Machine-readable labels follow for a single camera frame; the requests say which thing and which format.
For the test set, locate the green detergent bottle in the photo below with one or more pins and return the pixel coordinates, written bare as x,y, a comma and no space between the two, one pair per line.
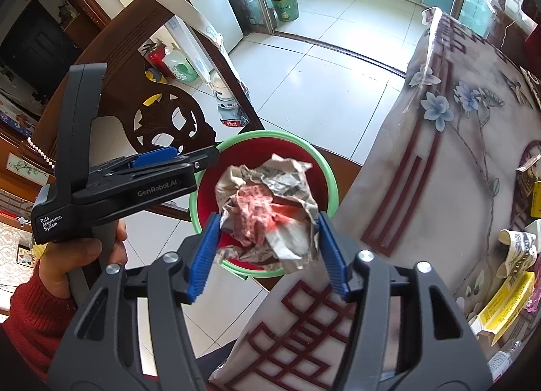
181,65

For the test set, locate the crumpled white printed carton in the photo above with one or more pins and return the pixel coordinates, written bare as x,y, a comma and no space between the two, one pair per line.
517,251

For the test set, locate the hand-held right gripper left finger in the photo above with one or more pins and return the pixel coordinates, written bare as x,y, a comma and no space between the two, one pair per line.
203,264

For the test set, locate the newspaper wrapper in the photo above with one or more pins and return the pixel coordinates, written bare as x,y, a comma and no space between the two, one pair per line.
270,205

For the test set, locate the green rimmed red basin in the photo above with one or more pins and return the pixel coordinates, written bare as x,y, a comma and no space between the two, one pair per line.
253,150

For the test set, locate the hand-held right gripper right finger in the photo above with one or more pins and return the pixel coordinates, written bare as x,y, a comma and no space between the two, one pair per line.
336,264

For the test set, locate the yellow plastic item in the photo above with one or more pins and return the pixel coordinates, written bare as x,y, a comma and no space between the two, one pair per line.
153,75

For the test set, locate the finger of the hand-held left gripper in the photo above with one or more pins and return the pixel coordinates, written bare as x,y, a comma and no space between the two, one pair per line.
198,158
156,155

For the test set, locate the white plastic jar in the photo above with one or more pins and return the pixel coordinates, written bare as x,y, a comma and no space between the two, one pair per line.
226,93

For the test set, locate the dark brown wrapper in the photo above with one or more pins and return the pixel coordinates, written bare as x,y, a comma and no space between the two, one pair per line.
528,175

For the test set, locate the red fire extinguisher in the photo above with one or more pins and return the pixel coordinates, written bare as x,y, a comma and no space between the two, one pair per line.
158,59

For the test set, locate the person's left hand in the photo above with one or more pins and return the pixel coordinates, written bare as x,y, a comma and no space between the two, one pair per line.
63,260

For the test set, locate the white refrigerator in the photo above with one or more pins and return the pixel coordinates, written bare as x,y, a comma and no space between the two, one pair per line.
211,2

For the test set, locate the clear jar red label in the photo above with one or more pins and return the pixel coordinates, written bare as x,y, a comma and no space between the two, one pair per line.
232,116

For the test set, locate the yellow medicine box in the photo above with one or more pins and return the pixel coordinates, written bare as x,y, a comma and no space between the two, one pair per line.
505,310

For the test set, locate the carved wooden chair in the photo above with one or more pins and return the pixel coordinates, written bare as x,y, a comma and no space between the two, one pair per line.
110,91

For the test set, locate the small clear plastic bottle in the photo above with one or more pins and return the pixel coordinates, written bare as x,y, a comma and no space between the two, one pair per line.
505,359

